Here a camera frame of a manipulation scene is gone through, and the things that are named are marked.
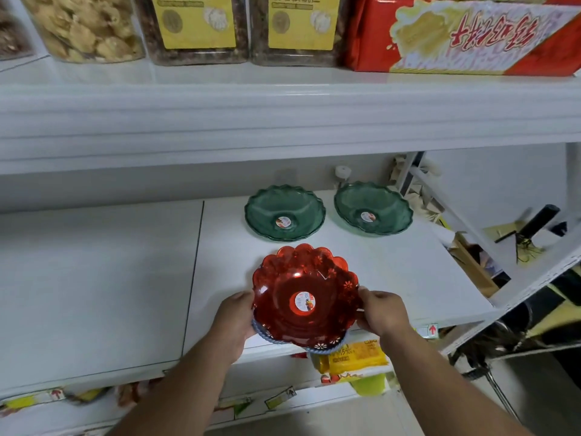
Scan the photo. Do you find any person's right hand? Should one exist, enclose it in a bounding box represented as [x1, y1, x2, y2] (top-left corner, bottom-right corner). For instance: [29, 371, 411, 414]
[355, 288, 412, 339]

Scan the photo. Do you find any person's left hand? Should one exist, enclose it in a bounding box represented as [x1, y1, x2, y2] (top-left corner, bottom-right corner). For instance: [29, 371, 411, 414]
[205, 290, 258, 365]

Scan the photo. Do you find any blue plastic flower-edged bowl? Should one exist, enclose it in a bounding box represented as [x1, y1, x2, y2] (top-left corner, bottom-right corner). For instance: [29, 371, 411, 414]
[251, 319, 348, 356]

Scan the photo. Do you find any red plastic flower-edged bowl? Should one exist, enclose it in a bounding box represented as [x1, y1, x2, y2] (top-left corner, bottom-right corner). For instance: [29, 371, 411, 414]
[252, 243, 364, 349]

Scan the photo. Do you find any person's right forearm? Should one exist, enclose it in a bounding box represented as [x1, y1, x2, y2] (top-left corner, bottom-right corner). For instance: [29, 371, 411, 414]
[379, 324, 534, 436]

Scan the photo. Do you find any person's left forearm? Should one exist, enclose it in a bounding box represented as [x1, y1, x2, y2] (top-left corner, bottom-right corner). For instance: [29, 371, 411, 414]
[106, 332, 242, 436]

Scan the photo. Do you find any yellow snack packet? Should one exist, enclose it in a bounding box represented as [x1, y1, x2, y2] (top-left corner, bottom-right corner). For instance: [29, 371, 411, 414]
[312, 340, 390, 375]

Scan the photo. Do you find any green packet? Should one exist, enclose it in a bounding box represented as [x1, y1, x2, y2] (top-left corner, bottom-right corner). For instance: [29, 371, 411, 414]
[349, 373, 389, 397]

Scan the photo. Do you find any green plastic flower-edged bowl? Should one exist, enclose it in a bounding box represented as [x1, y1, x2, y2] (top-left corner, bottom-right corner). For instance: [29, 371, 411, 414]
[333, 181, 414, 236]
[244, 184, 327, 243]

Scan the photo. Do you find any yellow and white price tag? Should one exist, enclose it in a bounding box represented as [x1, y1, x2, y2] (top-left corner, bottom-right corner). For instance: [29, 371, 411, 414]
[264, 386, 298, 410]

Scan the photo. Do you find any wooden box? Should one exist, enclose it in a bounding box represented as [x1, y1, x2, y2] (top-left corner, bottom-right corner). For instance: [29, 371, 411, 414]
[448, 232, 501, 299]

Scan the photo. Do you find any white shelf unit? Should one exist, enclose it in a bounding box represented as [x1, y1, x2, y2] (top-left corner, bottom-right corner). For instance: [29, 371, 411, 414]
[0, 53, 581, 436]

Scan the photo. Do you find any clear jar with yellow label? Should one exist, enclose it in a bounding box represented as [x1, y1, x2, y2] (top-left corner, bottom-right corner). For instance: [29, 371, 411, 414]
[249, 0, 351, 68]
[134, 0, 250, 67]

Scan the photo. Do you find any red and white biscuit box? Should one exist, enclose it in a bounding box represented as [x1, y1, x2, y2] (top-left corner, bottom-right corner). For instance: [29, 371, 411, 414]
[344, 0, 581, 78]

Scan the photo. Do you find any clear jar of pale snacks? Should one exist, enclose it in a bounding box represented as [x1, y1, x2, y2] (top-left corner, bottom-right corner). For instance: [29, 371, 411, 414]
[19, 0, 146, 64]

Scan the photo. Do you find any clear jar of brown snacks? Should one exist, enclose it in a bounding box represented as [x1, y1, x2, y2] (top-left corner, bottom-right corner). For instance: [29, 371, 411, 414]
[0, 0, 34, 61]

